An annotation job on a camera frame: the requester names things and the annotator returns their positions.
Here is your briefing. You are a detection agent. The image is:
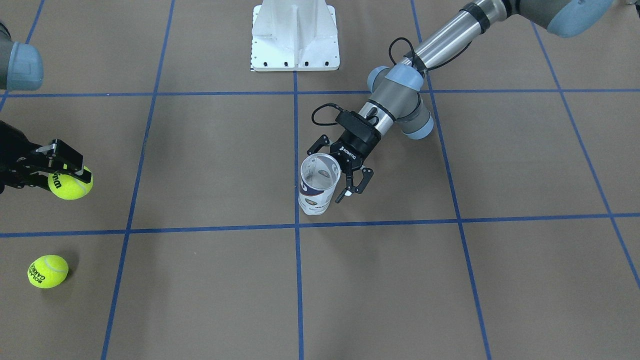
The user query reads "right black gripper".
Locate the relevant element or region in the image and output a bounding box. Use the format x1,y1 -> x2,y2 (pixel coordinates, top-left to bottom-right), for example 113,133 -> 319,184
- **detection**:
0,121 -> 93,193

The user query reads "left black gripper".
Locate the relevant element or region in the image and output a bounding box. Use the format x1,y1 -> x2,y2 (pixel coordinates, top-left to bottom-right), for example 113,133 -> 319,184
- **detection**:
306,111 -> 382,204

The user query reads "Wilson tennis ball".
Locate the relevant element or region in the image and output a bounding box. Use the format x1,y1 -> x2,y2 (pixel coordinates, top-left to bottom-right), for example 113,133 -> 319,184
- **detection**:
47,173 -> 94,201

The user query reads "white blue tennis ball can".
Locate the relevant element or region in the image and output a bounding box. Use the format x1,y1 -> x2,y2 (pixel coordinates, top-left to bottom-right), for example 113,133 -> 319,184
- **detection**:
298,153 -> 341,215

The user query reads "Roland Garros tennis ball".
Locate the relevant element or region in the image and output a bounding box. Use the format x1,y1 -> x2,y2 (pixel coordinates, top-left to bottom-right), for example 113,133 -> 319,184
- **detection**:
27,254 -> 69,289

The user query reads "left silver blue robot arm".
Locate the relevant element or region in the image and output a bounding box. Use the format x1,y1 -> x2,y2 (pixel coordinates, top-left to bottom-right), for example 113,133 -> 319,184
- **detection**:
307,0 -> 613,203

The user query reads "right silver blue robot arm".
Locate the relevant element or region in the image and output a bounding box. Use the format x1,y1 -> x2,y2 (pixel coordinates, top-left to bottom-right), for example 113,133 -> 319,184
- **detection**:
0,23 -> 94,201

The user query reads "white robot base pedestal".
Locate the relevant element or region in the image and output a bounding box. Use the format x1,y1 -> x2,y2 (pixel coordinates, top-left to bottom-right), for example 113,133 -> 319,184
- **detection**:
250,0 -> 341,72

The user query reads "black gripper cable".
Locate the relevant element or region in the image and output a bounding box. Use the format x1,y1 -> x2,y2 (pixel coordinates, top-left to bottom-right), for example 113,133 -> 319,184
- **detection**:
311,37 -> 473,127

